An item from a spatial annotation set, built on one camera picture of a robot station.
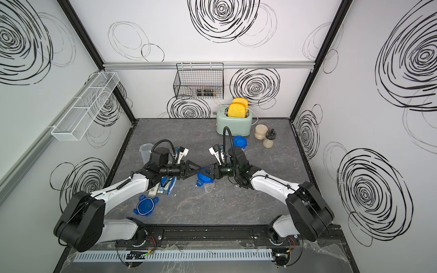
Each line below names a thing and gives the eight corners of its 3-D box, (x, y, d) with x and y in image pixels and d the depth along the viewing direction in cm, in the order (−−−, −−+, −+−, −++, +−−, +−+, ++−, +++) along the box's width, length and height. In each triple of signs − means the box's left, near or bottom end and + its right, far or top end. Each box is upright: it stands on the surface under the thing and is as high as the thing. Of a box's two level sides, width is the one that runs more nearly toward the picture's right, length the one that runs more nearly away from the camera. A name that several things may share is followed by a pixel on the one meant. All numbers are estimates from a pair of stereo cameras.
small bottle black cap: (263, 148, 107) (267, 136, 98) (262, 140, 111) (265, 128, 102) (272, 148, 107) (277, 136, 98) (270, 140, 111) (274, 128, 102)
